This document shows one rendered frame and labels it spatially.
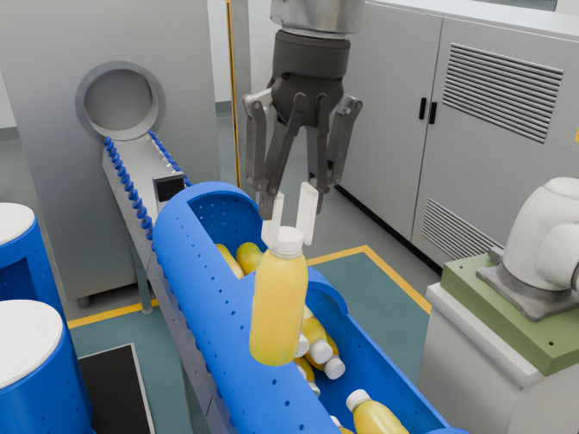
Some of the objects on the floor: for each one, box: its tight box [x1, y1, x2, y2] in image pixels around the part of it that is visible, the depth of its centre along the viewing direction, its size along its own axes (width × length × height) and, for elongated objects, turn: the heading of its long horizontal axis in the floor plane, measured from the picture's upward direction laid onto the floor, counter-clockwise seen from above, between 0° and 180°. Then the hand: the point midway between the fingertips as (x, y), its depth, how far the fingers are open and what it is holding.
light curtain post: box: [226, 0, 256, 203], centre depth 197 cm, size 6×6×170 cm
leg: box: [126, 224, 153, 314], centre depth 250 cm, size 6×6×63 cm
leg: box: [179, 355, 207, 434], centre depth 174 cm, size 6×6×63 cm
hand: (289, 217), depth 57 cm, fingers closed on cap, 4 cm apart
